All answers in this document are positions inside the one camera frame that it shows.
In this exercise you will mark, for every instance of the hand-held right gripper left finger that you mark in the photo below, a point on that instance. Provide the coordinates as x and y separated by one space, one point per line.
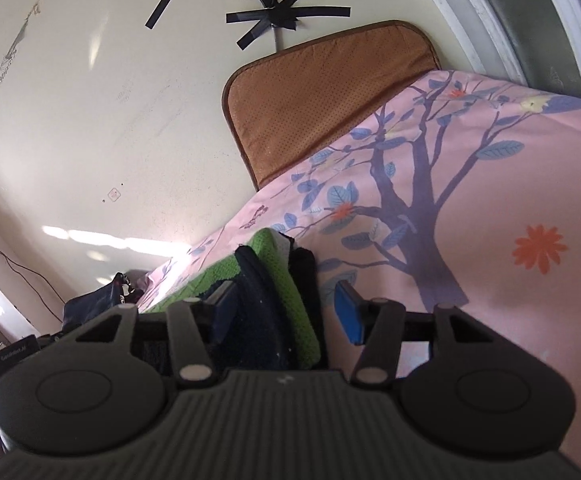
225 307

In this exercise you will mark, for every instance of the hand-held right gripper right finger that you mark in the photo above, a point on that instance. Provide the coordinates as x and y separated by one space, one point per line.
348 315

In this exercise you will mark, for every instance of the green mesh garment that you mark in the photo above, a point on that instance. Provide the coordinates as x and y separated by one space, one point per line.
290 300

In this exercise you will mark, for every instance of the black cloth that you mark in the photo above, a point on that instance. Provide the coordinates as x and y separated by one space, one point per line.
304 272

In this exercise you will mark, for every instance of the dark bag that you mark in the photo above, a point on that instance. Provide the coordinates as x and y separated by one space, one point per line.
95 302

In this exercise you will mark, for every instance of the pink floral bedsheet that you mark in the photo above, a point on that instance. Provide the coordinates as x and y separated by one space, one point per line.
495 185

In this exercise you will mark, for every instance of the brown padded cushion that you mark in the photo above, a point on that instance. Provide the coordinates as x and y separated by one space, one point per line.
320 100

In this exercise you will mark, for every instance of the small wall sticker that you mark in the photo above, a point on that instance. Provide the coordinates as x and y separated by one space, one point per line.
115 194

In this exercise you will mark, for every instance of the white window frame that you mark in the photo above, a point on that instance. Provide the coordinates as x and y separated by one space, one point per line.
480 15

